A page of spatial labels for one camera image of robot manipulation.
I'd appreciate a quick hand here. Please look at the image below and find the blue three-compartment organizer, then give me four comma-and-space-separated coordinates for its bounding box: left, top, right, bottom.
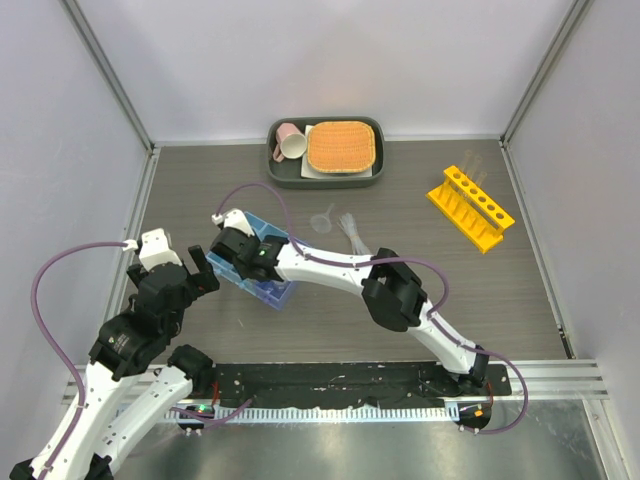
206, 211, 297, 311

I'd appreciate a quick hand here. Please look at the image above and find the clear plastic funnel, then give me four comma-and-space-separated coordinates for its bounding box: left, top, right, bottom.
310, 204, 334, 234

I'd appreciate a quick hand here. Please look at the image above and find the bundle of plastic pipettes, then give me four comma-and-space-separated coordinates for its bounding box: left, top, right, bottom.
338, 213, 371, 255

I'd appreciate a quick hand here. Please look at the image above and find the yellow test tube rack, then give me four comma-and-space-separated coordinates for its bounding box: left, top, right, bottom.
426, 165, 515, 254

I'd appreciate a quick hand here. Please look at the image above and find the clear glass test tube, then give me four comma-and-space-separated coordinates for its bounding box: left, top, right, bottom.
469, 155, 484, 186
476, 171, 488, 194
460, 150, 474, 176

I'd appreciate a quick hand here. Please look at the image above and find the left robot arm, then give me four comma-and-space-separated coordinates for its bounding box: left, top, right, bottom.
9, 235, 220, 479

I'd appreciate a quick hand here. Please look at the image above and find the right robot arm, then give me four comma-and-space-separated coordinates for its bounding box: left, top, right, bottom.
210, 227, 489, 395

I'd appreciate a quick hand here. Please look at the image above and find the dark green plastic tray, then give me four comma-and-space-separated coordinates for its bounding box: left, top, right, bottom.
266, 116, 384, 190

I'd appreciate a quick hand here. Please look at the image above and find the pink ceramic mug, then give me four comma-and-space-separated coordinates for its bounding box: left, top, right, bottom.
272, 122, 307, 162

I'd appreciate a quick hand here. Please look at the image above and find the orange woven basket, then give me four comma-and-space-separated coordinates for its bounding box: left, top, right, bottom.
306, 121, 377, 174

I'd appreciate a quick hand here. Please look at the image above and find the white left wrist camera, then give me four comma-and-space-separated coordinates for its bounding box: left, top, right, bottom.
122, 228, 183, 272

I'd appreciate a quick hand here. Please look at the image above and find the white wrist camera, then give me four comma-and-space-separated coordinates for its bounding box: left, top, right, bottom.
211, 208, 255, 237
122, 228, 183, 272

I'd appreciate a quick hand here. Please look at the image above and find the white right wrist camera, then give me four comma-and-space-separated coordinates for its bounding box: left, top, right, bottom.
211, 208, 255, 237

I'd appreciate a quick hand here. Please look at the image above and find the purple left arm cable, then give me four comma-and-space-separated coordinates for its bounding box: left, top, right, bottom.
30, 239, 136, 471

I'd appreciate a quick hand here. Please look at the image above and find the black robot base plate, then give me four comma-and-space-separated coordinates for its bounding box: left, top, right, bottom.
182, 361, 512, 410

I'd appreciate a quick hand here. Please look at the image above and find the white slotted cable duct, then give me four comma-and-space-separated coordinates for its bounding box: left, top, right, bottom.
169, 404, 460, 425

